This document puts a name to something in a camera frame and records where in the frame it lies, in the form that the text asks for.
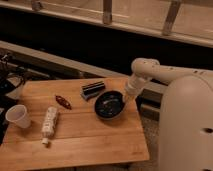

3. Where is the metal window rail frame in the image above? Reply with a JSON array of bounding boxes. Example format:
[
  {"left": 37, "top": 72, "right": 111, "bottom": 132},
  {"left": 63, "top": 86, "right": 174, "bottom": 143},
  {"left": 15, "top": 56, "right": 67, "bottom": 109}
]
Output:
[{"left": 0, "top": 0, "right": 213, "bottom": 48}]

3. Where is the black ceramic bowl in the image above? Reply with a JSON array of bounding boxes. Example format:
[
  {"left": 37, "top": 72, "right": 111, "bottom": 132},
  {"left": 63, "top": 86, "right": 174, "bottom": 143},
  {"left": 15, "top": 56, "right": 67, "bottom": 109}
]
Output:
[{"left": 94, "top": 91, "right": 125, "bottom": 120}]

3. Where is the white plastic bottle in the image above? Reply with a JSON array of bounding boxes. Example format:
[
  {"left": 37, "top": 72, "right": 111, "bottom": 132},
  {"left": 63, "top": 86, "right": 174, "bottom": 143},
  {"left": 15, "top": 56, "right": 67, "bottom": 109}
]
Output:
[{"left": 42, "top": 107, "right": 58, "bottom": 146}]

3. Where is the dark red snack wrapper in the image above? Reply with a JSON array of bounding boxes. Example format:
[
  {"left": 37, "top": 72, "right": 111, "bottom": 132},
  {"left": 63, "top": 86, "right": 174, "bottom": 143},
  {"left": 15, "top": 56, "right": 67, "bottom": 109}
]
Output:
[{"left": 55, "top": 95, "right": 72, "bottom": 110}]

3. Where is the black cables and equipment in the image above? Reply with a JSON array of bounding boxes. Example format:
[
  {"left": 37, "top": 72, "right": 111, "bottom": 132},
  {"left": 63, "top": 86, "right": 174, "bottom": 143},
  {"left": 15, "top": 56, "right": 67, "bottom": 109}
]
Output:
[{"left": 0, "top": 51, "right": 28, "bottom": 144}]

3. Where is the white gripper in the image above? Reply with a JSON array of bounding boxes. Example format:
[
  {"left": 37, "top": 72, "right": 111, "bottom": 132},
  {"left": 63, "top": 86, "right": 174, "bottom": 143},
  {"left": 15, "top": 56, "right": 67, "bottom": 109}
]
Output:
[{"left": 123, "top": 74, "right": 150, "bottom": 103}]

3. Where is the white paper cup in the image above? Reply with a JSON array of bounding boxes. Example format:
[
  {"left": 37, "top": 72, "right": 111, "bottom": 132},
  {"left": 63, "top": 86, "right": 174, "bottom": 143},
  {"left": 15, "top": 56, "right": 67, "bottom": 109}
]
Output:
[{"left": 5, "top": 104, "right": 31, "bottom": 128}]

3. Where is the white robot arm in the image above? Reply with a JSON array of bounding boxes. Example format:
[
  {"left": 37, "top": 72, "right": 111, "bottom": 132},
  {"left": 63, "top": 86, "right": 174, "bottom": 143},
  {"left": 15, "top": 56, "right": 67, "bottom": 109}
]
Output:
[{"left": 124, "top": 58, "right": 213, "bottom": 171}]

